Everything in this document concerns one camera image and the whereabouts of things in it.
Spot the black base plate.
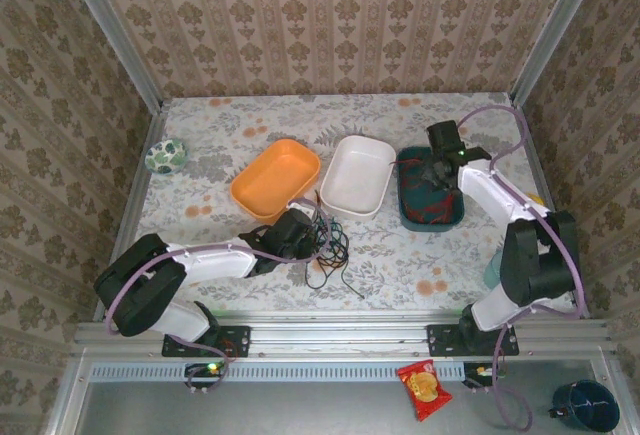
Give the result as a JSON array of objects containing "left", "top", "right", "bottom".
[
  {"left": 161, "top": 324, "right": 252, "bottom": 359},
  {"left": 426, "top": 323, "right": 520, "bottom": 358}
]

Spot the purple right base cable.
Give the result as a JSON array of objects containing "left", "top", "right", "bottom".
[{"left": 488, "top": 327, "right": 534, "bottom": 434}]

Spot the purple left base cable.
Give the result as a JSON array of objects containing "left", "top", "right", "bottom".
[{"left": 169, "top": 337, "right": 232, "bottom": 397}]

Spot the white plastic tray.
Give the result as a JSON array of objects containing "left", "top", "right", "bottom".
[{"left": 319, "top": 134, "right": 397, "bottom": 221}]

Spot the aluminium frame post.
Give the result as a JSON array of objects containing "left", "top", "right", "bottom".
[
  {"left": 509, "top": 0, "right": 610, "bottom": 106},
  {"left": 55, "top": 0, "right": 164, "bottom": 112}
]

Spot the grey slotted cable duct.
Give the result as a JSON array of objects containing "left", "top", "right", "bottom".
[{"left": 89, "top": 360, "right": 466, "bottom": 383}]

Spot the dark blue mug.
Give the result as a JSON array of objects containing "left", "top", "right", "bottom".
[{"left": 547, "top": 379, "right": 621, "bottom": 432}]

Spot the thin black cable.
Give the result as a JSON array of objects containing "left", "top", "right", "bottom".
[{"left": 303, "top": 189, "right": 351, "bottom": 291}]

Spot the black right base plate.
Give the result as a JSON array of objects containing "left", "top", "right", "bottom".
[{"left": 426, "top": 323, "right": 520, "bottom": 358}]

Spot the red snack bag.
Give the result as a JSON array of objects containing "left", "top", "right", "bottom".
[{"left": 396, "top": 358, "right": 454, "bottom": 422}]

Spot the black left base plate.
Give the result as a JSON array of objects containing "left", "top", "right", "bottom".
[{"left": 161, "top": 324, "right": 252, "bottom": 359}]

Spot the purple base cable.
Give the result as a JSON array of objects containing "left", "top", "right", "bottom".
[
  {"left": 169, "top": 337, "right": 232, "bottom": 397},
  {"left": 488, "top": 327, "right": 534, "bottom": 434}
]

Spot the thin red cable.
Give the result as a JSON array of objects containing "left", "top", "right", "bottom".
[
  {"left": 389, "top": 157, "right": 431, "bottom": 191},
  {"left": 405, "top": 189, "right": 462, "bottom": 225}
]

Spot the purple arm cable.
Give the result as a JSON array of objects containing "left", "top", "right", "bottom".
[
  {"left": 103, "top": 198, "right": 332, "bottom": 337},
  {"left": 457, "top": 103, "right": 587, "bottom": 320}
]

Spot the light teal cup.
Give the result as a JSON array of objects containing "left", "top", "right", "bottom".
[{"left": 483, "top": 249, "right": 506, "bottom": 289}]

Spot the orange plastic tray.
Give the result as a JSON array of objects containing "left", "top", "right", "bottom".
[{"left": 229, "top": 138, "right": 322, "bottom": 220}]

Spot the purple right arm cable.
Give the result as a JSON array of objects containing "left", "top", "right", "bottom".
[{"left": 457, "top": 103, "right": 587, "bottom": 320}]

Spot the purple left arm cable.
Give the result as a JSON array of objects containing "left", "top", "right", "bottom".
[{"left": 103, "top": 198, "right": 332, "bottom": 337}]

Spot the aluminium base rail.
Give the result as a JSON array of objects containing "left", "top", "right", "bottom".
[{"left": 74, "top": 310, "right": 614, "bottom": 362}]

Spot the green leaf pattern bowl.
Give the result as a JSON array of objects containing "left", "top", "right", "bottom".
[{"left": 144, "top": 138, "right": 189, "bottom": 175}]

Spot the dark teal plastic tray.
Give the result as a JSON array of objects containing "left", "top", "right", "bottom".
[{"left": 396, "top": 146, "right": 466, "bottom": 233}]

